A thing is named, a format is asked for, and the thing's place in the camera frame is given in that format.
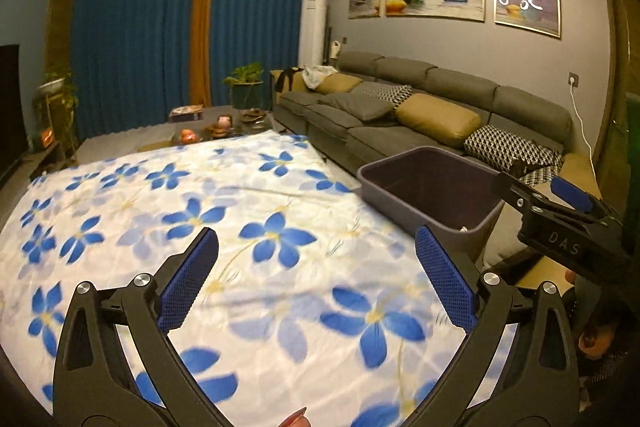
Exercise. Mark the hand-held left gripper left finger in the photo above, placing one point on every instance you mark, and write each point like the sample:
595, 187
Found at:
187, 277

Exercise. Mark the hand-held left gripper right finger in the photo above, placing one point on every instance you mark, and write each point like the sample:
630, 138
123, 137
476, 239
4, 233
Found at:
445, 279

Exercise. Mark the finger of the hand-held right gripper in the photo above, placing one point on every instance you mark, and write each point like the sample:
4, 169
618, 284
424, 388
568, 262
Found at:
522, 193
572, 194

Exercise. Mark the grey plastic bin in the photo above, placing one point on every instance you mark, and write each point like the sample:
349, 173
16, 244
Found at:
400, 202

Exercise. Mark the person's right hand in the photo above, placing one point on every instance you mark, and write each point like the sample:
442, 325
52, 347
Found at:
595, 341

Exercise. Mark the person's left hand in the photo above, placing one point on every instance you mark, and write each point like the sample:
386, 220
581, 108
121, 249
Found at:
296, 419

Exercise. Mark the black white patterned cushion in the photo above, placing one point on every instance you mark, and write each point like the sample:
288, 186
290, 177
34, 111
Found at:
510, 147
387, 93
542, 174

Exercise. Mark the white blue floral blanket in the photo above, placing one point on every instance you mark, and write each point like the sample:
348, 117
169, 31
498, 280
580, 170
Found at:
150, 207

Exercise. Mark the large yellow cushion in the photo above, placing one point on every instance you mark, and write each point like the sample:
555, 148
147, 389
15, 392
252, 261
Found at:
437, 119

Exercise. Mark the wooden door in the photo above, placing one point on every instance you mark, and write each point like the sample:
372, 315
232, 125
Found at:
620, 82

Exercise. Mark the grey sofa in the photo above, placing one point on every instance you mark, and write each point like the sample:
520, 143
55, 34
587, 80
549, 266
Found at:
450, 82

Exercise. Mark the orange ball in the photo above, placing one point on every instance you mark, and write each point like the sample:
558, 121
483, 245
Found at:
186, 136

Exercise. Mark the pink toy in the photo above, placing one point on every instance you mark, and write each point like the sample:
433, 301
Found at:
222, 125

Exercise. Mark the printed cardboard box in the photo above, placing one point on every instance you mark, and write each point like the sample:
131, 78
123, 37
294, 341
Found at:
186, 113

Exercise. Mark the brown tray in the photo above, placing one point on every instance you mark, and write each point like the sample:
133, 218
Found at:
252, 116

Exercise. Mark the dark grey cushion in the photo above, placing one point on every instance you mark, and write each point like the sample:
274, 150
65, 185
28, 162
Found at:
355, 107

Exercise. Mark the orange glowing device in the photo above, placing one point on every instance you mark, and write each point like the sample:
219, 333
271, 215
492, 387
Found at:
47, 138

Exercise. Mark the potted plant dark pot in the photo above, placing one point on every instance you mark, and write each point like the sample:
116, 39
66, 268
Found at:
245, 84

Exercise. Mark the small yellow cushion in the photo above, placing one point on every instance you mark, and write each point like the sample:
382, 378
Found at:
340, 84

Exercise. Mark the dark garment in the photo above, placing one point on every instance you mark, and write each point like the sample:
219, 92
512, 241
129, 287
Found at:
287, 81

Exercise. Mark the trailing plant on stand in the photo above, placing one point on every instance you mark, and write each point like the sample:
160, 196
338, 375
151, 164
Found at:
55, 92

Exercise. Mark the white cloth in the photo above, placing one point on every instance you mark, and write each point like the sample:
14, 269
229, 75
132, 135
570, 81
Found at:
317, 77

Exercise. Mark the white plastic bottle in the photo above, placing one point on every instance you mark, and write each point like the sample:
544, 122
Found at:
334, 49

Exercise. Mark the blue curtain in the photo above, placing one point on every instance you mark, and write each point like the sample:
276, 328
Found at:
265, 17
135, 42

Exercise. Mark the black television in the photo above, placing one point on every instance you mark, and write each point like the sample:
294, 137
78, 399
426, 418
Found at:
10, 112

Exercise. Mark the orange curtain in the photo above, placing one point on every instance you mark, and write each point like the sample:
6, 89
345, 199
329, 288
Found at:
202, 27

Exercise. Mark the brown wooden panel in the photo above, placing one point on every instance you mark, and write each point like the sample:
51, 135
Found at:
62, 57

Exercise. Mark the white standing air conditioner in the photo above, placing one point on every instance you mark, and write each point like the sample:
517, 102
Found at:
312, 32

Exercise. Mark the wall socket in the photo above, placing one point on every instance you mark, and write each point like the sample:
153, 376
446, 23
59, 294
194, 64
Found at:
573, 80

